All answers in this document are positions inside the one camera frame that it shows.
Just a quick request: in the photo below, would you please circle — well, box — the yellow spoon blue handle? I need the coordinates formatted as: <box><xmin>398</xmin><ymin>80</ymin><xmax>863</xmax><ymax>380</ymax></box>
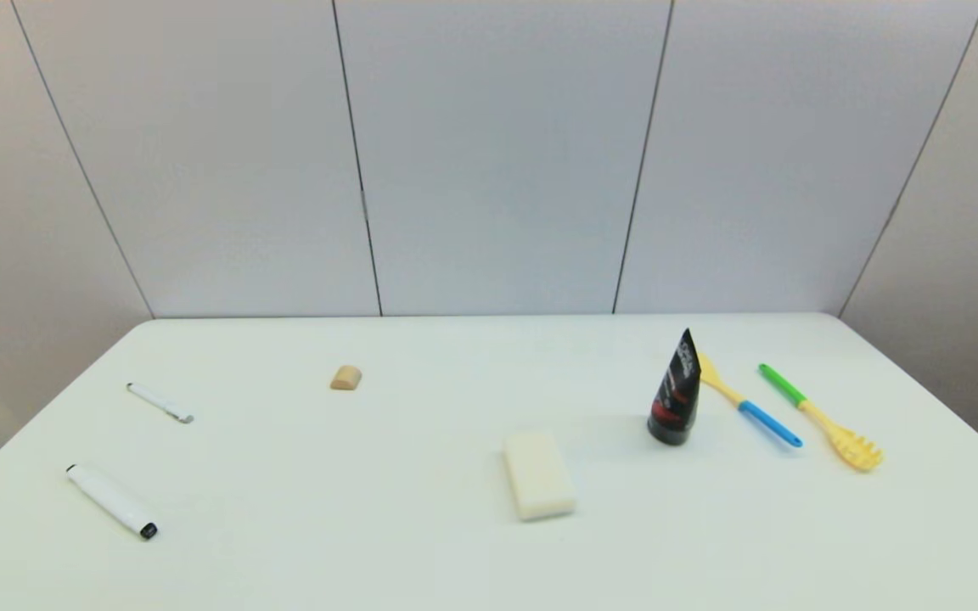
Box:
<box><xmin>696</xmin><ymin>352</ymin><xmax>804</xmax><ymax>449</ymax></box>

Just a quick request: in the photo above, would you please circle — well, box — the white rectangular sponge block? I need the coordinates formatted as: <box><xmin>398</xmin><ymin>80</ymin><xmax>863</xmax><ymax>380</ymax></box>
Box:
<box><xmin>503</xmin><ymin>431</ymin><xmax>577</xmax><ymax>521</ymax></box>

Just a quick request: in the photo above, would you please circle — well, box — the black squeeze tube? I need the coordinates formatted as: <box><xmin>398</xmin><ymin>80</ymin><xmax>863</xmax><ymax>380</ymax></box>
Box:
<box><xmin>647</xmin><ymin>328</ymin><xmax>702</xmax><ymax>446</ymax></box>

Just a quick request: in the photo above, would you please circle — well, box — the thin white pen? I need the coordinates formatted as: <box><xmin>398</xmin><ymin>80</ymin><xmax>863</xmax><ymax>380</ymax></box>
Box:
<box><xmin>126</xmin><ymin>382</ymin><xmax>194</xmax><ymax>424</ymax></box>

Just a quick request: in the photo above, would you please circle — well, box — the thick white marker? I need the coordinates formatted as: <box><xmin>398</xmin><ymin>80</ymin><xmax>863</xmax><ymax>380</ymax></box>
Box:
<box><xmin>65</xmin><ymin>463</ymin><xmax>159</xmax><ymax>541</ymax></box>

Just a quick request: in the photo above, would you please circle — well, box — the yellow pasta fork green handle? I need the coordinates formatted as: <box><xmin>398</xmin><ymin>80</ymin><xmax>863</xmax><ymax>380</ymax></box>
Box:
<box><xmin>758</xmin><ymin>363</ymin><xmax>884</xmax><ymax>473</ymax></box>

